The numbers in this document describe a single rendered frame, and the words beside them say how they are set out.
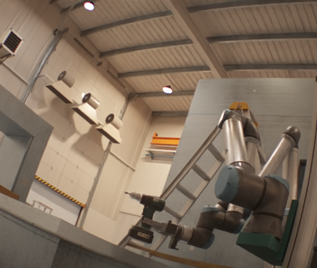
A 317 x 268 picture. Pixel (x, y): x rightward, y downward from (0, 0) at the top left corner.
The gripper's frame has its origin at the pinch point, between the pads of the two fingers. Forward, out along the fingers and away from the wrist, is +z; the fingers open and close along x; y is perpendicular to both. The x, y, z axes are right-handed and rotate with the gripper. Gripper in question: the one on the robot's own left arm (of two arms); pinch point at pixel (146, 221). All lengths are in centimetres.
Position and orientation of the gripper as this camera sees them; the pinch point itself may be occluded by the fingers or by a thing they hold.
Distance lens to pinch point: 171.0
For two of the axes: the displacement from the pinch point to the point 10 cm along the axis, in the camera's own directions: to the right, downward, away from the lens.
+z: -9.2, -3.8, -1.3
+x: 2.6, -3.0, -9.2
